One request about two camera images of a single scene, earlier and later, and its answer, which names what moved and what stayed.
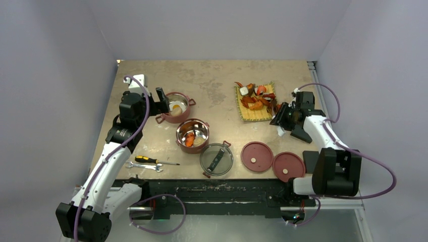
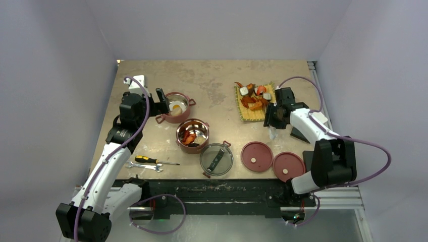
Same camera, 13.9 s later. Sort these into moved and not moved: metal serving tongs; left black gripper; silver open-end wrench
Moved: metal serving tongs
Not moved: left black gripper; silver open-end wrench
